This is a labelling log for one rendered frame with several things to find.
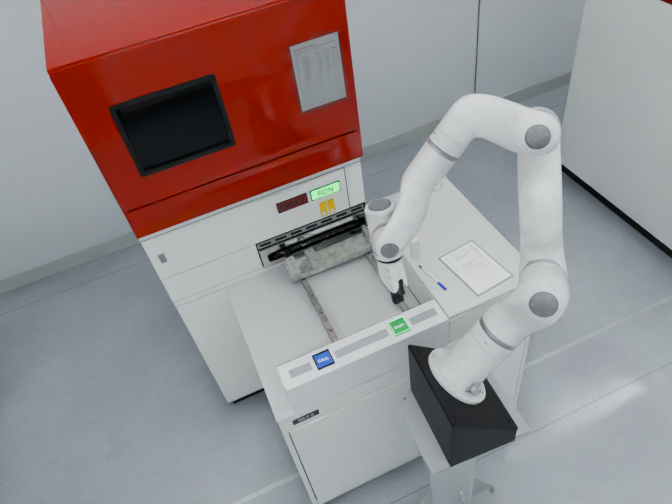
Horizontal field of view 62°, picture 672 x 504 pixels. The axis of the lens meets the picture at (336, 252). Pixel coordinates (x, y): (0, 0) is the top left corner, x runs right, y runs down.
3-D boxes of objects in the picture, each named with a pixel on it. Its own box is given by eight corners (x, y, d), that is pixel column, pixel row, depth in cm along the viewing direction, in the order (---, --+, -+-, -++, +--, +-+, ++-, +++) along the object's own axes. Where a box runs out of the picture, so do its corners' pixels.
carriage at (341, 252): (285, 269, 214) (283, 264, 212) (371, 235, 220) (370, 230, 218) (292, 283, 208) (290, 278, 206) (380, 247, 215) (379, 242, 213)
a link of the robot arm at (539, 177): (518, 315, 141) (520, 290, 155) (570, 316, 136) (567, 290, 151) (508, 113, 126) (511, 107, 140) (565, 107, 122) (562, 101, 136)
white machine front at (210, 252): (174, 302, 213) (133, 227, 185) (366, 227, 229) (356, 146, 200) (175, 308, 211) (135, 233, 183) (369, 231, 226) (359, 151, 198)
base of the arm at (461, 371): (494, 404, 157) (539, 362, 149) (450, 404, 146) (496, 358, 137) (460, 352, 170) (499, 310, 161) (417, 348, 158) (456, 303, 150)
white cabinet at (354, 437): (270, 395, 274) (225, 288, 216) (442, 319, 292) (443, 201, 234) (318, 519, 231) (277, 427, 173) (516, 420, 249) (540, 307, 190)
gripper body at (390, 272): (369, 248, 158) (375, 278, 164) (384, 265, 150) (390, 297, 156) (392, 238, 159) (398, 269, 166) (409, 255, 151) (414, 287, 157)
